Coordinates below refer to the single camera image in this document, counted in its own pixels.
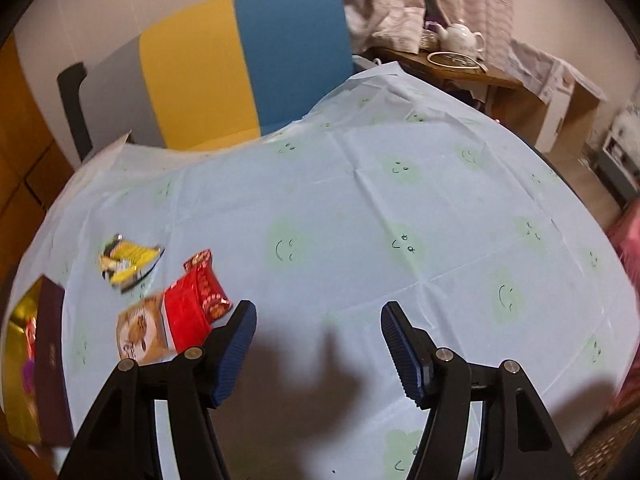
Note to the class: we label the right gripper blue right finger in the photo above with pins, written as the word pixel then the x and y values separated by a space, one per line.
pixel 411 351

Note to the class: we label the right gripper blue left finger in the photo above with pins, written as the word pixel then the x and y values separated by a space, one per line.
pixel 225 351

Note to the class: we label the red foil snack pack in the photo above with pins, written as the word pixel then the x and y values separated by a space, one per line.
pixel 195 302

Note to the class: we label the brown pastry clear wrapper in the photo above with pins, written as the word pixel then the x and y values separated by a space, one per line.
pixel 140 332

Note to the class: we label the yellow black snack wrapper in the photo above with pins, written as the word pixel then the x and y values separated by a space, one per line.
pixel 124 263

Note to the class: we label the long red-end biscuit bar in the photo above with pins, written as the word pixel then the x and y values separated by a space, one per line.
pixel 30 337

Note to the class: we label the purple snack pack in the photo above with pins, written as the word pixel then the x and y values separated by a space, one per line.
pixel 28 377

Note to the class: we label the light blue patterned tablecloth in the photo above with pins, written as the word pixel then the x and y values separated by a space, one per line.
pixel 387 190

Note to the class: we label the gold rectangular tin box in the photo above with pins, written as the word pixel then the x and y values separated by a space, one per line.
pixel 44 417

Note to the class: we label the wooden side table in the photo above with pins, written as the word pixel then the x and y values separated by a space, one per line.
pixel 474 86

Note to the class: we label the grey yellow blue chair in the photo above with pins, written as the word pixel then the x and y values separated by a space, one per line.
pixel 218 74

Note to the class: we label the round woven coaster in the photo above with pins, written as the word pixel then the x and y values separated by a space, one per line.
pixel 455 61

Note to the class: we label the cardboard box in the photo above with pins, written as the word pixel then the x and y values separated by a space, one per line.
pixel 556 106

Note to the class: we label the white teapot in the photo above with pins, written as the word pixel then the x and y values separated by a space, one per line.
pixel 458 38

